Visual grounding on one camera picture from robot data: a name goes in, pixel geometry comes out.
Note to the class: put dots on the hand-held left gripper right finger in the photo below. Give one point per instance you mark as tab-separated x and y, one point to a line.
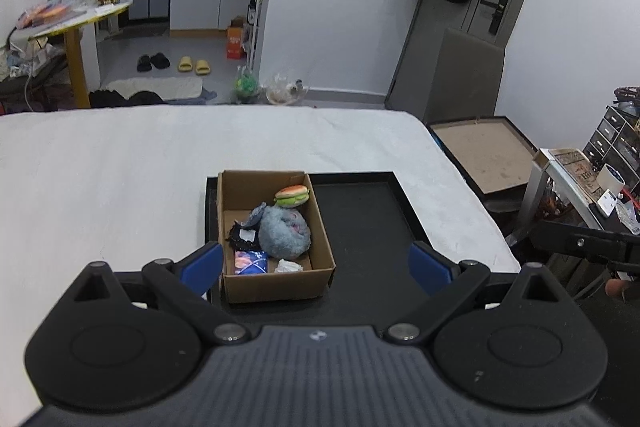
430	267

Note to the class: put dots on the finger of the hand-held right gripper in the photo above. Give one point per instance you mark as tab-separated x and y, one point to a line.
600	244

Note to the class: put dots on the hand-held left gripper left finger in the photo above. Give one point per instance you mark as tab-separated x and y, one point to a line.
202	264

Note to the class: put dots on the black stitched plush toy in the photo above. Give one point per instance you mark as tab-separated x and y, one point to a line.
235	237

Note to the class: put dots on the blue printed packet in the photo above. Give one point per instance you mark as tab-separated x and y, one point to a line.
250	263

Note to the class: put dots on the brown cardboard box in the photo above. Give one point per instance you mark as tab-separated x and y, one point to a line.
275	289

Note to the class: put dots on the black plastic tray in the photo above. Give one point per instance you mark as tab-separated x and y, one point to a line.
360	217

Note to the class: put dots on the grey fluffy plush toy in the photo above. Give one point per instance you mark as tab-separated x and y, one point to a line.
285	234

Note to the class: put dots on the burger plush toy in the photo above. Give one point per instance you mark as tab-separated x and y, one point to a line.
292	197

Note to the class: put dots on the white cup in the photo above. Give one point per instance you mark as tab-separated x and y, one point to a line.
611	179

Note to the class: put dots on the small white table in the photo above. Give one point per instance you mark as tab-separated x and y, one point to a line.
565	177

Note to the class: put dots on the grey drawer organizer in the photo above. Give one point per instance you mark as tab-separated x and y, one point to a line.
612	137

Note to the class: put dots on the black framed brown board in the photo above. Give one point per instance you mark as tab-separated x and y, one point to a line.
485	157

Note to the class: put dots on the dark clothes pile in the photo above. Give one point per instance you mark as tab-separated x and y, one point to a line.
125	99

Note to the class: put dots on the green plastic bag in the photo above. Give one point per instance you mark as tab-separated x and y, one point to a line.
246	87

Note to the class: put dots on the white floor mat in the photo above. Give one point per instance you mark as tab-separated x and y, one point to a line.
150	88

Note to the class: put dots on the clear plastic bag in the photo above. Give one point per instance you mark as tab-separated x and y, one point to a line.
285	92

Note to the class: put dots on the grey board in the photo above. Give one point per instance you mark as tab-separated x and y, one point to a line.
465	77

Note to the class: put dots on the orange cardboard box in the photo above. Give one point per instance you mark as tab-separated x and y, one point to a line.
235	43

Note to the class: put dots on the white storage rack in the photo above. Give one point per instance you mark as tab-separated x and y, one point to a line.
256	32

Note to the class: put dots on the round gold-edged table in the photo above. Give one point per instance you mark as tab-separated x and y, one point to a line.
75	57

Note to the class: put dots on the black door lock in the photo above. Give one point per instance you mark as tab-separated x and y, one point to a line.
498	13

